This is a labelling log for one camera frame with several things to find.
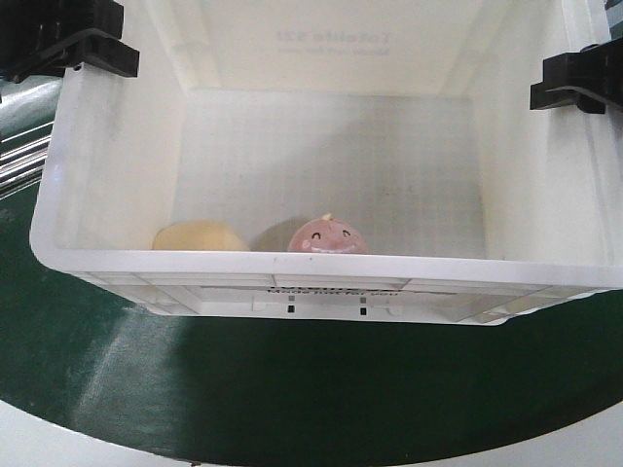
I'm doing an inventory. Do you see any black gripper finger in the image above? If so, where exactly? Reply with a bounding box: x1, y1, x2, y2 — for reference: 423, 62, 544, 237
530, 43, 622, 115

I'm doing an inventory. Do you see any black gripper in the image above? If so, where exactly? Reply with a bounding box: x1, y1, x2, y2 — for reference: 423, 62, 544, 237
1, 1, 140, 83

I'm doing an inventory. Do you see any white plastic tote crate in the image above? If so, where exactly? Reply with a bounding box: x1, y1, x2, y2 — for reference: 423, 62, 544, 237
30, 1, 622, 325

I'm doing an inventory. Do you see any cream spotted plush toy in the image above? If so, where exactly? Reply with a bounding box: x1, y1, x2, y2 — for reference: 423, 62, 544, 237
152, 220, 249, 251

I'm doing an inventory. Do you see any pink smiling plush toy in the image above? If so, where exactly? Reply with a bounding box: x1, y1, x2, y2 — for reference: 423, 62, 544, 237
287, 213, 368, 254

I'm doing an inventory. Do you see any metal roller conveyor rack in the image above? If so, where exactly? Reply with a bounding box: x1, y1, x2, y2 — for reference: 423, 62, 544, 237
1, 121, 54, 199

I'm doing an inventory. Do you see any white curved conveyor outer rim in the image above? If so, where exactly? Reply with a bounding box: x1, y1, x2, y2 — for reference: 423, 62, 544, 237
0, 388, 623, 467

